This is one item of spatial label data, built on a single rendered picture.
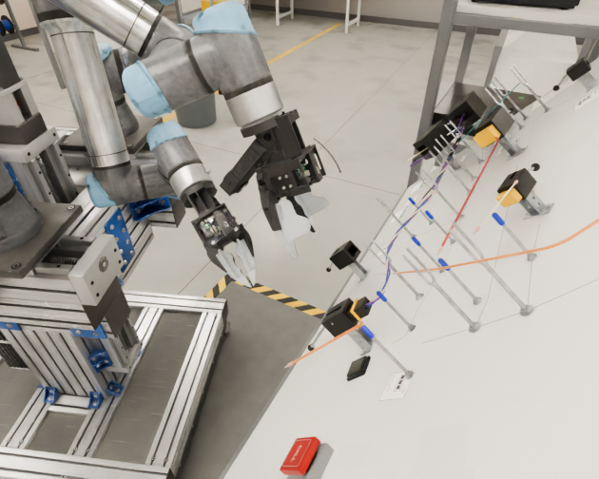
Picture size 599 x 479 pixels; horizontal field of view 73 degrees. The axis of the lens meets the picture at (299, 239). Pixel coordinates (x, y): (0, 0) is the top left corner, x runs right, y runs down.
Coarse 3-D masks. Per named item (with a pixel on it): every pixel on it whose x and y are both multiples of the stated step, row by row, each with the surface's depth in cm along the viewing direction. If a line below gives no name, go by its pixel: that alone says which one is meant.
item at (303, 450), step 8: (296, 440) 59; (304, 440) 57; (312, 440) 55; (296, 448) 57; (304, 448) 55; (312, 448) 55; (288, 456) 57; (296, 456) 55; (304, 456) 54; (312, 456) 54; (288, 464) 55; (296, 464) 54; (304, 464) 53; (288, 472) 55; (296, 472) 53; (304, 472) 53
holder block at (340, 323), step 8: (344, 304) 71; (328, 312) 74; (336, 312) 71; (344, 312) 70; (328, 320) 71; (336, 320) 71; (344, 320) 70; (352, 320) 70; (328, 328) 72; (336, 328) 72; (344, 328) 71
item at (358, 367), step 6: (360, 360) 69; (366, 360) 68; (354, 366) 69; (360, 366) 67; (366, 366) 67; (348, 372) 69; (354, 372) 67; (360, 372) 67; (348, 378) 68; (354, 378) 67
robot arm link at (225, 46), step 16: (208, 16) 51; (224, 16) 51; (240, 16) 52; (208, 32) 52; (224, 32) 52; (240, 32) 52; (256, 32) 55; (192, 48) 53; (208, 48) 53; (224, 48) 53; (240, 48) 53; (256, 48) 54; (208, 64) 53; (224, 64) 53; (240, 64) 53; (256, 64) 54; (208, 80) 55; (224, 80) 55; (240, 80) 54; (256, 80) 54; (272, 80) 57; (224, 96) 57
